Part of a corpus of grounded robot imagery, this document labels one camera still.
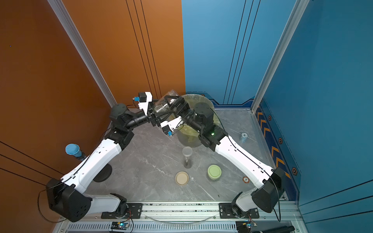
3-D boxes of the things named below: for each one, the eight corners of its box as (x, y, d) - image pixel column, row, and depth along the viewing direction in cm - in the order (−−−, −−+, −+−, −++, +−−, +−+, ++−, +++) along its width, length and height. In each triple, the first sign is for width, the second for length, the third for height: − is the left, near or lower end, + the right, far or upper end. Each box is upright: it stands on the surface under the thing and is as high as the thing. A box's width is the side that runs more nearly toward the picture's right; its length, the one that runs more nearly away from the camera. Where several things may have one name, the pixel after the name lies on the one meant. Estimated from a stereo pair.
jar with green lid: (207, 181, 85) (208, 177, 79) (206, 169, 90) (207, 164, 84) (220, 181, 85) (222, 177, 79) (219, 169, 90) (220, 164, 84)
